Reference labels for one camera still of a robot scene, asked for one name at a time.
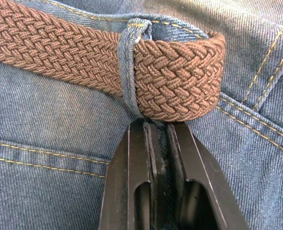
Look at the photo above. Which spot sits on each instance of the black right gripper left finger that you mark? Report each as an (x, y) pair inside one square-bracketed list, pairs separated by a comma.
[(122, 182)]

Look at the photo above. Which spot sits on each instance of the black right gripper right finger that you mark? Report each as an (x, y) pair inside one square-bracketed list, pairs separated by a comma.
[(203, 182)]

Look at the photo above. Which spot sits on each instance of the blue denim shorts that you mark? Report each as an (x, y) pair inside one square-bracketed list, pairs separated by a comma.
[(48, 119)]

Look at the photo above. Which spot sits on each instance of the brown braided belt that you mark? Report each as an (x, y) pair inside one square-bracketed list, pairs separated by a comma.
[(174, 79)]

